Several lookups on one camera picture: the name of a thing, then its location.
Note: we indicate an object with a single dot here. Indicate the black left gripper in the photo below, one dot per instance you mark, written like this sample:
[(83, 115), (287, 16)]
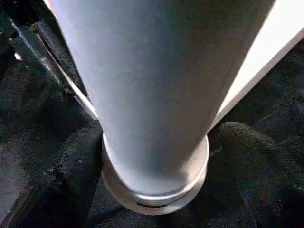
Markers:
[(31, 52)]

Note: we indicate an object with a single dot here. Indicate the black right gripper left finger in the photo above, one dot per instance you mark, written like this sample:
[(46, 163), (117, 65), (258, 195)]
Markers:
[(71, 171)]

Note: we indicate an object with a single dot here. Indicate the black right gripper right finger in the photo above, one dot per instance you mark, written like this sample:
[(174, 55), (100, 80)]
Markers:
[(256, 171)]

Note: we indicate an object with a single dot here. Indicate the white plastic table leg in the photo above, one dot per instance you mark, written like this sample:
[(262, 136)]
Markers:
[(154, 83)]

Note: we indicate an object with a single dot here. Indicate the white plastic table top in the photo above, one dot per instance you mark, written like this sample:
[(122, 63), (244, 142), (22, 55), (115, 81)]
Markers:
[(261, 59)]

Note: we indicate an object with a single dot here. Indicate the black plastic mat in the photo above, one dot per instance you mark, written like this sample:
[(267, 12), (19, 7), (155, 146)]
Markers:
[(273, 107)]

